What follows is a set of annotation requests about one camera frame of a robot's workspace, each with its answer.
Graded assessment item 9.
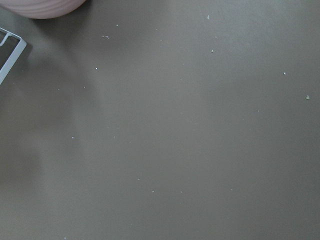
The pink bowl with ice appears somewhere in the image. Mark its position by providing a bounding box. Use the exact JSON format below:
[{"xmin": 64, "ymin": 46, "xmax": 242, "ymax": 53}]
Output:
[{"xmin": 0, "ymin": 0, "xmax": 85, "ymax": 19}]

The white wire cup rack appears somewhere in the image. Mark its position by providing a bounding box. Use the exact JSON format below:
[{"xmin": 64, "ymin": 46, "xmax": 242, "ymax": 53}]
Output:
[{"xmin": 0, "ymin": 28, "xmax": 27, "ymax": 84}]

